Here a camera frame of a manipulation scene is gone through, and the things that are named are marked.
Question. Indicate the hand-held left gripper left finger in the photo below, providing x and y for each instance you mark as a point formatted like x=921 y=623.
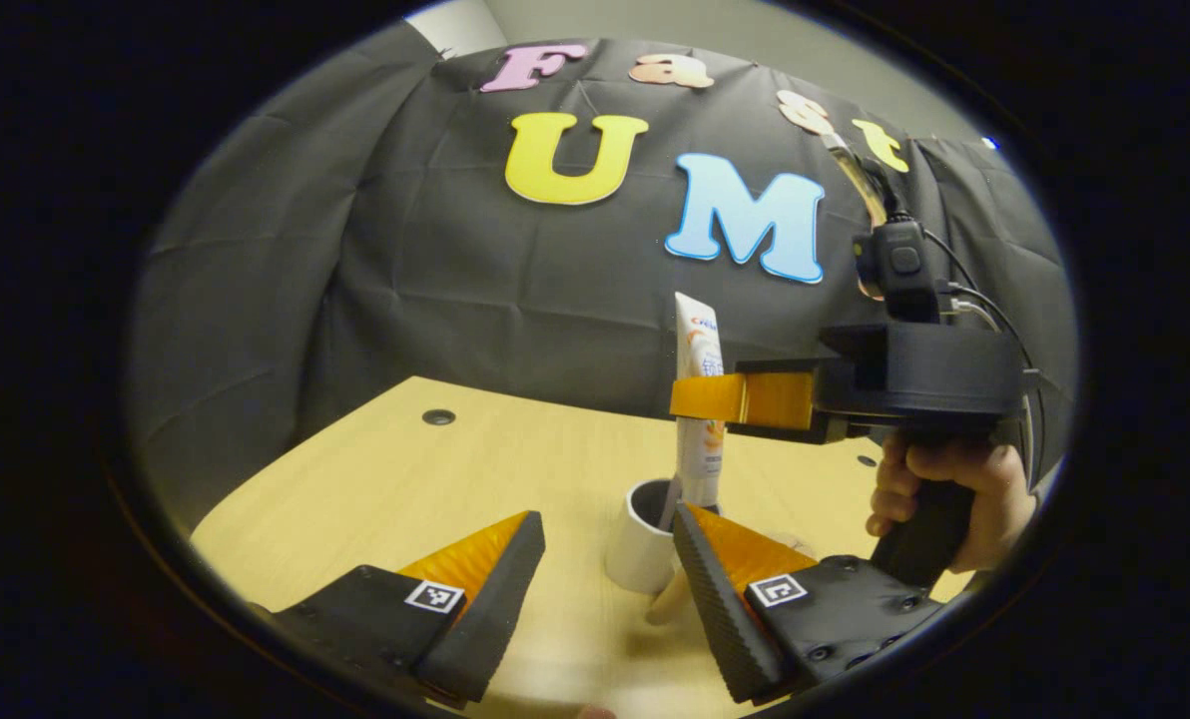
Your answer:
x=490 y=619

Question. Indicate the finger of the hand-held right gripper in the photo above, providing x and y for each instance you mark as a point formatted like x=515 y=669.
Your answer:
x=775 y=365
x=755 y=399

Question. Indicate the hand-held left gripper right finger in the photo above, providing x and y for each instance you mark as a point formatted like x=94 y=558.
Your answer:
x=720 y=609

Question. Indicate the white toothpaste tube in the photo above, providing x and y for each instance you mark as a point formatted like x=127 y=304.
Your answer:
x=700 y=459

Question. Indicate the white cup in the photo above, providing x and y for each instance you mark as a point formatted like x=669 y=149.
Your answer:
x=635 y=549

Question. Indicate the white toothbrush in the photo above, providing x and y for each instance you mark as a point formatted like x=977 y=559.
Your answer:
x=669 y=507

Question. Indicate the wooden desktop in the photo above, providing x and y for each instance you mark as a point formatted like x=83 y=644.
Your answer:
x=405 y=479

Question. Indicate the black backdrop cloth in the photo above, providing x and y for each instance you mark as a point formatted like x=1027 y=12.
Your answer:
x=455 y=300

